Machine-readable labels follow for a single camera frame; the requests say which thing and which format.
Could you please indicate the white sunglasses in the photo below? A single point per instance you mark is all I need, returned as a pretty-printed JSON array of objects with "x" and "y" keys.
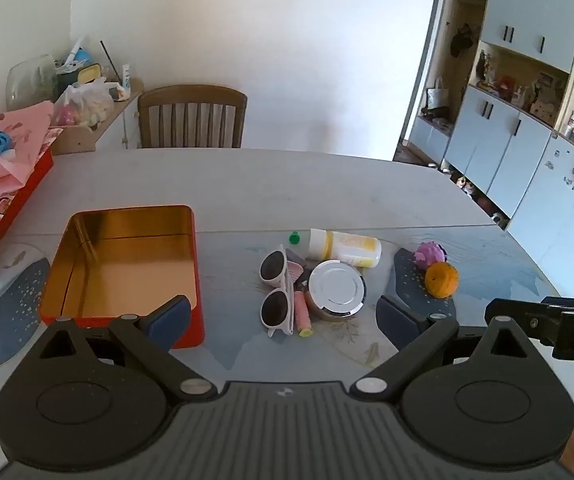
[{"x": 273, "y": 266}]

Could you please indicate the thin black stick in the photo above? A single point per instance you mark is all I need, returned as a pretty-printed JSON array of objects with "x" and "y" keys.
[{"x": 108, "y": 59}]

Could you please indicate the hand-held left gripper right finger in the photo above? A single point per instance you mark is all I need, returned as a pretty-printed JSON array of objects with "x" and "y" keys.
[{"x": 392, "y": 320}]

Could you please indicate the white tote bag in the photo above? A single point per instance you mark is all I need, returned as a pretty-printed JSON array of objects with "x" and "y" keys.
[{"x": 437, "y": 95}]

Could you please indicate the white tube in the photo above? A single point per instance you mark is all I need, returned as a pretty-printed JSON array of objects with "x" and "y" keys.
[{"x": 126, "y": 77}]

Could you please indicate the pink paper bag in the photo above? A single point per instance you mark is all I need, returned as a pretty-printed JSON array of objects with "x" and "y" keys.
[{"x": 17, "y": 135}]

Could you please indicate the orange fruit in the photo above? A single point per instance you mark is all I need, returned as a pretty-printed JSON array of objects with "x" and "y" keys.
[{"x": 441, "y": 280}]

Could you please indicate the teal container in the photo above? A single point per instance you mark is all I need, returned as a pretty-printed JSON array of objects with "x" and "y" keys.
[{"x": 66, "y": 82}]

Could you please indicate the clear glass jar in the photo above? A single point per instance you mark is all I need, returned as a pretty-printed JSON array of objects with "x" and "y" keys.
[{"x": 29, "y": 80}]

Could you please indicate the white wall cabinet unit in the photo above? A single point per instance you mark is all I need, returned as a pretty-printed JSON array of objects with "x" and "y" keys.
[{"x": 507, "y": 125}]

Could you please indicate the printed oval placemat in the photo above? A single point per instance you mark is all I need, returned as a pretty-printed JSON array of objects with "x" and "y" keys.
[
  {"x": 17, "y": 310},
  {"x": 352, "y": 332}
]

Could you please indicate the pink tube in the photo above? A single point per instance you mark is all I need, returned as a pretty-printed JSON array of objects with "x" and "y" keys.
[{"x": 301, "y": 312}]

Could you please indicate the red printed box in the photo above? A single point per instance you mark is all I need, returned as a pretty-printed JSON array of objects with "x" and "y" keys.
[{"x": 22, "y": 195}]

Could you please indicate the small green cap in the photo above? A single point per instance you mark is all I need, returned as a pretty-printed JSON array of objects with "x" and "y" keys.
[{"x": 294, "y": 236}]

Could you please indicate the white bottle yellow label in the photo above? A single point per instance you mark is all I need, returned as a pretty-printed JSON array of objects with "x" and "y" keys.
[{"x": 352, "y": 249}]

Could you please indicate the yellow lidded container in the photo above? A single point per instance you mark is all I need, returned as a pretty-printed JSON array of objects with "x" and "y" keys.
[{"x": 89, "y": 72}]

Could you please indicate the wooden chair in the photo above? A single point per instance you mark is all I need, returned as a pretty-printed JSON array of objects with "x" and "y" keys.
[{"x": 192, "y": 97}]

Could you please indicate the white plastic bag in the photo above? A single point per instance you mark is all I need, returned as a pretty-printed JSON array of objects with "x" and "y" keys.
[{"x": 89, "y": 100}]

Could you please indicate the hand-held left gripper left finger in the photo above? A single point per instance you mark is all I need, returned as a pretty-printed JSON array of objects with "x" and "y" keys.
[{"x": 172, "y": 320}]

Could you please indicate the red tin box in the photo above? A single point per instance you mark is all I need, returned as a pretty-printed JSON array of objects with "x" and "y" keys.
[{"x": 117, "y": 260}]

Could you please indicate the dark hanging bag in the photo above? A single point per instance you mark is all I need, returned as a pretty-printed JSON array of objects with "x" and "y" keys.
[{"x": 462, "y": 40}]

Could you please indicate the purple flower toy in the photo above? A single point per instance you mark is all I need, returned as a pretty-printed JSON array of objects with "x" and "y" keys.
[{"x": 429, "y": 254}]

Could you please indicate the small purple object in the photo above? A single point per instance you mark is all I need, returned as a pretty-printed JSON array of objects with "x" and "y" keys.
[{"x": 294, "y": 255}]

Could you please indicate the wooden side shelf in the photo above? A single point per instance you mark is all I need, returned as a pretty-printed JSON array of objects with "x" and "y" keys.
[{"x": 74, "y": 140}]

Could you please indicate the small pink object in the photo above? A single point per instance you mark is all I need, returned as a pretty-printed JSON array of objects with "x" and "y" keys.
[{"x": 295, "y": 272}]

